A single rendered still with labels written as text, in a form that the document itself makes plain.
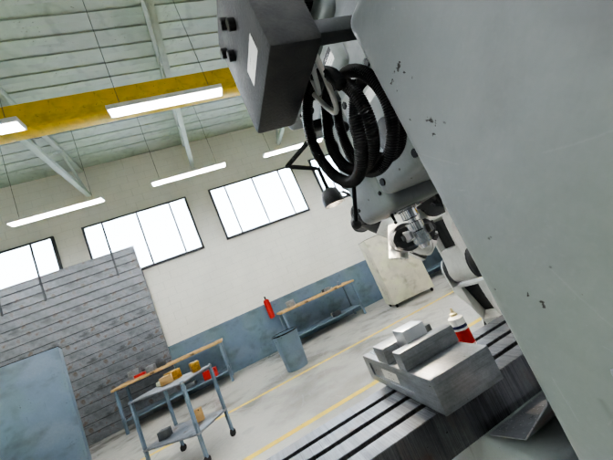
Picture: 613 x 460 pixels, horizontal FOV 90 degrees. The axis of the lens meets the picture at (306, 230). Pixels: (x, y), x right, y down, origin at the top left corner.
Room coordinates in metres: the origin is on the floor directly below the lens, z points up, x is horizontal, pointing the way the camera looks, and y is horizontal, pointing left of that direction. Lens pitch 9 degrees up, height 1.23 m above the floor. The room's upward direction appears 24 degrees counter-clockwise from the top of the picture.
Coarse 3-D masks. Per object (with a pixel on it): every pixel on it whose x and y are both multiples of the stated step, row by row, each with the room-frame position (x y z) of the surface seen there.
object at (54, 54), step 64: (0, 0) 3.23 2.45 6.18; (64, 0) 3.53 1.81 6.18; (128, 0) 3.88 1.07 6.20; (192, 0) 4.28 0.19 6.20; (0, 64) 3.96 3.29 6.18; (64, 64) 4.39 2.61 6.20; (128, 64) 4.86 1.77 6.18; (192, 64) 5.46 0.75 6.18; (128, 128) 6.43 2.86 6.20; (192, 128) 7.43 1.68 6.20
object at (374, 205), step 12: (336, 132) 0.79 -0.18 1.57; (348, 132) 0.74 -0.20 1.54; (372, 180) 0.74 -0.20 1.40; (360, 192) 0.81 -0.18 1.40; (372, 192) 0.76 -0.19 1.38; (384, 192) 0.72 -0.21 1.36; (396, 192) 0.71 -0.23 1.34; (408, 192) 0.72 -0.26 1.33; (420, 192) 0.74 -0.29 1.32; (432, 192) 0.76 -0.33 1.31; (360, 204) 0.84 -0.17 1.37; (372, 204) 0.79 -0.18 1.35; (384, 204) 0.74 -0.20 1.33; (396, 204) 0.73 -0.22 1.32; (408, 204) 0.77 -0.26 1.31; (360, 216) 0.87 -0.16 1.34; (372, 216) 0.82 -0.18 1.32; (384, 216) 0.81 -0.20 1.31
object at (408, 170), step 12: (372, 96) 0.58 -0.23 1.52; (372, 108) 0.59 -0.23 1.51; (384, 120) 0.58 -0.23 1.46; (384, 132) 0.59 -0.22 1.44; (384, 144) 0.61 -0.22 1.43; (408, 144) 0.56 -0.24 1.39; (408, 156) 0.57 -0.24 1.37; (396, 168) 0.61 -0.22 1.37; (408, 168) 0.58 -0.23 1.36; (420, 168) 0.57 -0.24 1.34; (384, 180) 0.66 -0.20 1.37; (396, 180) 0.63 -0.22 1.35; (408, 180) 0.62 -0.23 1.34; (420, 180) 0.68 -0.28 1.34
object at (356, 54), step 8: (336, 0) 0.56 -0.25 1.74; (344, 0) 0.54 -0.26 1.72; (352, 0) 0.52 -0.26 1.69; (336, 8) 0.57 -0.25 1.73; (344, 8) 0.55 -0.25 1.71; (352, 8) 0.53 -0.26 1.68; (336, 16) 0.58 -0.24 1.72; (352, 40) 0.57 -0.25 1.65; (352, 48) 0.58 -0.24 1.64; (360, 48) 0.56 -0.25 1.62; (352, 56) 0.59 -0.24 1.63; (360, 56) 0.57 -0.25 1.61; (344, 96) 0.68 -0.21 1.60
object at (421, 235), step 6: (408, 228) 0.83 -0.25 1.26; (414, 228) 0.81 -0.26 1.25; (420, 228) 0.81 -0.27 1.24; (426, 228) 0.82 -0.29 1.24; (414, 234) 0.82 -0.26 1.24; (420, 234) 0.81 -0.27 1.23; (426, 234) 0.81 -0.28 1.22; (414, 240) 0.82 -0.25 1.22; (420, 240) 0.81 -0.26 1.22; (426, 240) 0.81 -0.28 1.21
